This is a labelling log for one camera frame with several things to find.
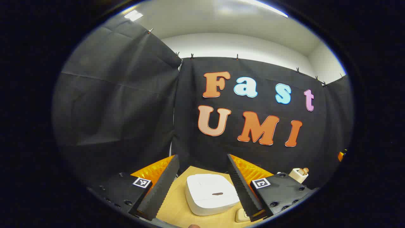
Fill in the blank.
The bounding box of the white toaster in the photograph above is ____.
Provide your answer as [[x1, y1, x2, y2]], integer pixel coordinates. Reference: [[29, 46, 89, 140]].
[[289, 167, 309, 184]]

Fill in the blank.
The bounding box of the cream rice dish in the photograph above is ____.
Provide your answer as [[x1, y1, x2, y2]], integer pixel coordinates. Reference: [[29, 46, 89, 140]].
[[235, 207, 252, 223]]

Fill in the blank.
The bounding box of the black backdrop cloth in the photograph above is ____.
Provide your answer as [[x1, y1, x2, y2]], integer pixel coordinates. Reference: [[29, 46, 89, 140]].
[[52, 14, 354, 203]]

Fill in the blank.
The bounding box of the ceiling light panel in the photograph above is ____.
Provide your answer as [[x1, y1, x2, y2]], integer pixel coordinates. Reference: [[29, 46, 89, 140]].
[[124, 10, 143, 21]]

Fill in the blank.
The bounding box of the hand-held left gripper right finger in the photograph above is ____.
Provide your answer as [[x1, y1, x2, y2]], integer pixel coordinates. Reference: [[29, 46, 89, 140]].
[[227, 154, 320, 222]]

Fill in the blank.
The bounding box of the white rice cooker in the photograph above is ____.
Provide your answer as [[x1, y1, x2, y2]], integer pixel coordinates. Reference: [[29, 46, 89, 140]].
[[185, 174, 240, 216]]

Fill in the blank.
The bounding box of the row of small backdrop clips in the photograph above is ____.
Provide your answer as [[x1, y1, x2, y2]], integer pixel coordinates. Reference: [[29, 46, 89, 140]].
[[147, 28, 345, 87]]

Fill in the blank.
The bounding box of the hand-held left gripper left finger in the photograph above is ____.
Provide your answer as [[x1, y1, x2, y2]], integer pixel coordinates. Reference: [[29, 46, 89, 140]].
[[87, 155, 180, 221]]

